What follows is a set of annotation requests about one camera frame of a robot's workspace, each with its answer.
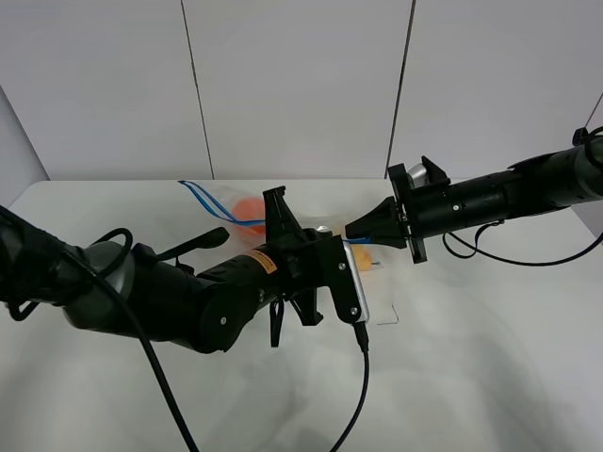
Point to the clear zip bag blue seal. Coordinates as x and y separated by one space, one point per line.
219 204

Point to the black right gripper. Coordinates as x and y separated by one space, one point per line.
381 224

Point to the orange ball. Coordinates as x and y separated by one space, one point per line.
250 209

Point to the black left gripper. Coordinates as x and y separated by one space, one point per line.
306 255

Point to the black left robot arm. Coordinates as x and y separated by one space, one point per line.
125 289

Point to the yellow toy fruit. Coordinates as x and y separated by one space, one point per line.
362 257

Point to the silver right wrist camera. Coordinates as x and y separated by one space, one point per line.
418 176

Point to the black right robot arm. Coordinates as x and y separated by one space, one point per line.
425 203

